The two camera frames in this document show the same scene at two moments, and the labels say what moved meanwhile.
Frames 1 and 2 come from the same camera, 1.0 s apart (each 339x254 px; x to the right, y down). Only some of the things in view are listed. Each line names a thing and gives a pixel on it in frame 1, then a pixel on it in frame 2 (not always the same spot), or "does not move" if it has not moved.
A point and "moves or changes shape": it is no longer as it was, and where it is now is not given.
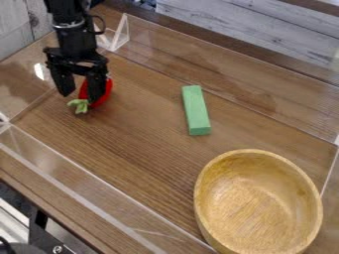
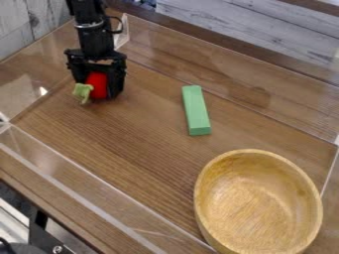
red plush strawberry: (83, 104) moves or changes shape
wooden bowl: (257, 203) does not move
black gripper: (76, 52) -> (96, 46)
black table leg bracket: (41, 238) does not move
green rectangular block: (199, 125) does not move
